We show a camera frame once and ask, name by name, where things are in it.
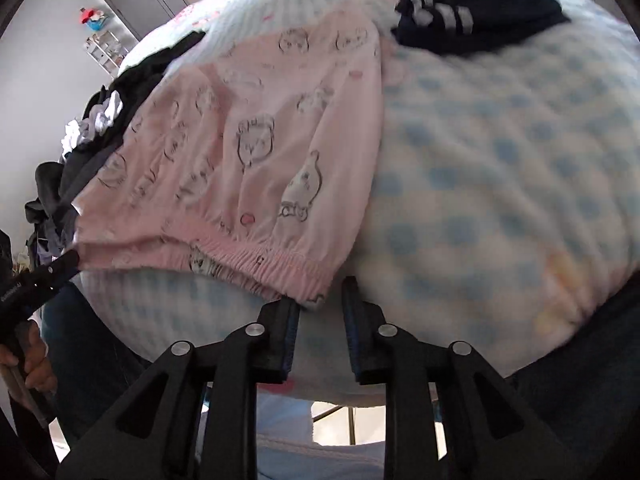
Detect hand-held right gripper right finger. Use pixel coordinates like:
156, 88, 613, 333
341, 276, 585, 480

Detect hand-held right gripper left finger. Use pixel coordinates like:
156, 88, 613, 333
55, 300, 301, 480

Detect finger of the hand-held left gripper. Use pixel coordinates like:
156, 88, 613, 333
20, 249, 82, 307

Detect pink printed pajama pants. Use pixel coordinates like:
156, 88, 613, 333
72, 7, 386, 308

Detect person's left hand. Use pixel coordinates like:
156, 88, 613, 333
0, 324, 59, 396

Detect black pants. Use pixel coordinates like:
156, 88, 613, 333
25, 145, 86, 271

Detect white garment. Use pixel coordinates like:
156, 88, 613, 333
62, 91, 123, 153

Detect blue checked cat print blanket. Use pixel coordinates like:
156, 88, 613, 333
75, 0, 640, 406

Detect black top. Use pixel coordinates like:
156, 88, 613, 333
85, 32, 208, 126

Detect white shelf rack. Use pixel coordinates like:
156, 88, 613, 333
82, 30, 136, 78

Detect navy white-striped garment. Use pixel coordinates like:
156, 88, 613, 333
390, 0, 571, 58

